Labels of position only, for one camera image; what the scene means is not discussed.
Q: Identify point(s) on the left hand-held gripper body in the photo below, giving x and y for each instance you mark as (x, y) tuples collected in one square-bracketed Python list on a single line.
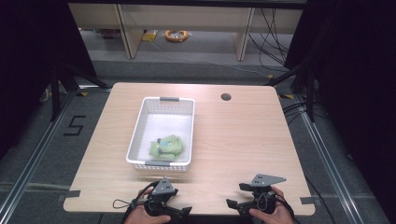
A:
[(162, 189)]

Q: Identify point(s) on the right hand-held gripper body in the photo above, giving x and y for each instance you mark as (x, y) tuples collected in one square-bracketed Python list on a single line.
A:
[(264, 193)]

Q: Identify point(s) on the green plush toy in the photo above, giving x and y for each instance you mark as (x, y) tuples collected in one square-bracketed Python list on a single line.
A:
[(165, 145)]

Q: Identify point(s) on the white perforated plastic basket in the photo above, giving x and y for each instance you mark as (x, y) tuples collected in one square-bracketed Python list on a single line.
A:
[(162, 124)]

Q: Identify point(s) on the person's right hand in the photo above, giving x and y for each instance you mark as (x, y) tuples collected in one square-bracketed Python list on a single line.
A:
[(274, 216)]

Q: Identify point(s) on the person's left hand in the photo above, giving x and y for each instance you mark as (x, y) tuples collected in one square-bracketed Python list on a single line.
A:
[(146, 217)]

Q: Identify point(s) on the grey tape strip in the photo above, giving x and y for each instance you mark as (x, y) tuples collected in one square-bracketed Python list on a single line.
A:
[(73, 193), (307, 200)]

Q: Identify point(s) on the black metal stand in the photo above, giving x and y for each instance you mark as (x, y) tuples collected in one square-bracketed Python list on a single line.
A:
[(67, 84), (303, 84)]

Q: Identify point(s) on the dark curtain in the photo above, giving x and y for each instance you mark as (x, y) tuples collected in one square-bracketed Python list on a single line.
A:
[(358, 93), (34, 62)]

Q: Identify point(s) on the yellow packet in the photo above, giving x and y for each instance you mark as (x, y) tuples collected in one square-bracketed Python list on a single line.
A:
[(149, 36)]

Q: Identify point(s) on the metal floor rail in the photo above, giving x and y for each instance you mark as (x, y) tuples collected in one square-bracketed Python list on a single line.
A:
[(34, 158), (330, 168)]

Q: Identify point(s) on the beige wooden desk frame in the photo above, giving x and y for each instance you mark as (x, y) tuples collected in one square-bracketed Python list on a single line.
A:
[(186, 18)]

